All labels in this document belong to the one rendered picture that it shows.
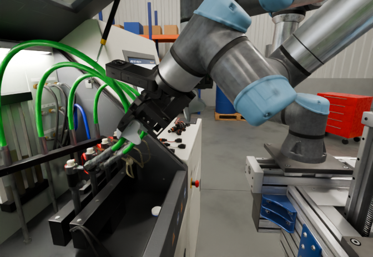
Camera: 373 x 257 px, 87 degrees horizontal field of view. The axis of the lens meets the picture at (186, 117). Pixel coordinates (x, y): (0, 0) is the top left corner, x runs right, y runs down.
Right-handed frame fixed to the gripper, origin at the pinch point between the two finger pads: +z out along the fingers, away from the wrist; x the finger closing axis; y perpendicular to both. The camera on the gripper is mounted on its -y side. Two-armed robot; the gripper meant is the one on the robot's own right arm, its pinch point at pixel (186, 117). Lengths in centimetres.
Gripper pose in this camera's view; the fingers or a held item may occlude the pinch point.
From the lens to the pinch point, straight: 55.8
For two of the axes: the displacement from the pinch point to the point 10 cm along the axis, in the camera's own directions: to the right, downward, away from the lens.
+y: 9.9, 0.4, -1.5
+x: 1.6, -2.5, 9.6
